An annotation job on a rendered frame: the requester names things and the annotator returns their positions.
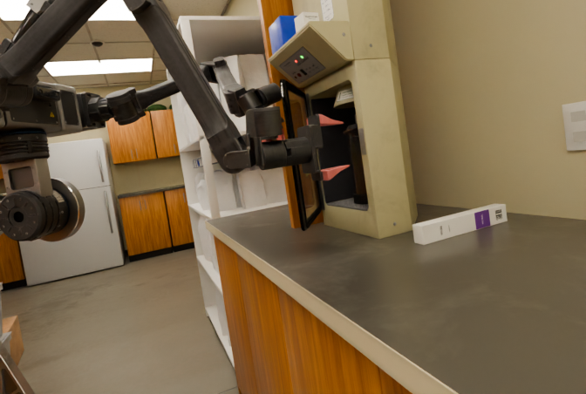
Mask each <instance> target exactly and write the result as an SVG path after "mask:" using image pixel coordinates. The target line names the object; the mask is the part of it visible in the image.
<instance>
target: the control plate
mask: <svg viewBox="0 0 586 394"><path fill-rule="evenodd" d="M300 56H303V58H301V57H300ZM295 60H296V61H297V62H295ZM313 64H315V66H312V65H313ZM309 66H311V68H309ZM279 67H280V68H282V69H283V70H284V71H285V72H286V73H287V74H288V75H290V76H291V77H292V78H293V79H294V80H295V81H296V82H297V83H298V84H300V83H302V82H303V81H305V80H306V79H308V78H310V77H312V76H314V75H315V74H317V73H319V72H320V71H322V70H324V69H325V67H324V66H323V65H322V64H321V63H320V62H319V61H318V60H317V59H316V58H314V57H313V56H312V55H311V54H310V53H309V52H308V51H307V50H306V49H305V48H304V47H302V48H301V49H299V50H298V51H297V52H295V53H294V54H293V55H292V56H290V57H289V58H288V59H286V60H285V61H284V62H283V63H282V64H280V65H279ZM305 68H307V69H308V70H307V71H306V69H305ZM301 69H303V70H304V71H305V72H306V73H307V75H306V76H305V75H304V74H303V73H302V72H300V70H301ZM298 73H300V74H301V77H298V76H297V74H298ZM295 76H296V77H297V78H295Z"/></svg>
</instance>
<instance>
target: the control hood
mask: <svg viewBox="0 0 586 394"><path fill-rule="evenodd" d="M302 47H304V48H305V49H306V50H307V51H308V52H309V53H310V54H311V55H312V56H313V57H314V58H316V59H317V60H318V61H319V62H320V63H321V64H322V65H323V66H324V67H325V69H324V70H322V71H320V72H319V73H317V74H315V75H314V76H312V77H310V78H308V79H306V80H305V81H303V82H302V83H300V84H298V83H297V82H296V81H295V80H294V79H293V78H292V77H291V76H290V75H288V74H287V73H286V72H285V71H284V70H283V69H282V68H280V67H279V65H280V64H282V63H283V62H284V61H285V60H286V59H288V58H289V57H290V56H292V55H293V54H294V53H295V52H297V51H298V50H299V49H301V48H302ZM353 59H354V57H353V50H352V43H351V32H350V26H349V22H348V21H309V22H308V23H307V24H306V25H305V26H304V27H303V28H302V29H301V30H300V31H298V32H297V33H296V34H295V35H294V36H293V37H292V38H291V39H290V40H289V41H288V42H287V43H285V44H284V45H283V46H282V47H281V48H280V49H279V50H278V51H277V52H276V53H275V54H273V55H272V56H271V57H270V58H269V59H268V61H269V63H270V64H272V65H273V66H274V67H275V68H276V69H277V70H278V71H280V72H281V73H282V74H283V75H284V77H286V78H287V79H288V80H289V81H290V82H291V83H292V84H294V85H295V86H296V87H298V88H302V87H305V86H307V85H309V84H311V83H313V82H315V81H317V80H318V79H320V78H322V77H324V76H325V75H327V74H329V73H331V72H333V71H335V70H336V69H338V68H340V67H342V66H343V65H346V64H348V63H350V62H351V61H352V60H353Z"/></svg>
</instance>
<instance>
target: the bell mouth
mask: <svg viewBox="0 0 586 394"><path fill-rule="evenodd" d="M352 107H355V104H354V97H353V90H352V84H349V85H344V86H342V87H340V88H339V89H338V92H337V97H336V101H335V104H334V108H336V109H343V108H352Z"/></svg>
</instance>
